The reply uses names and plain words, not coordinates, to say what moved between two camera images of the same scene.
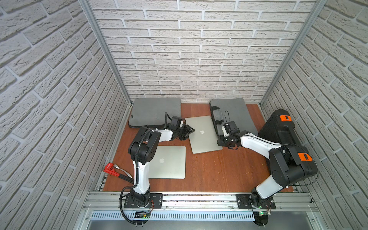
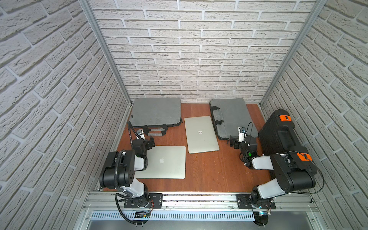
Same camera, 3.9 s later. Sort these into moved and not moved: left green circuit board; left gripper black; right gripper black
Moved: left gripper black; right gripper black
Not moved: left green circuit board
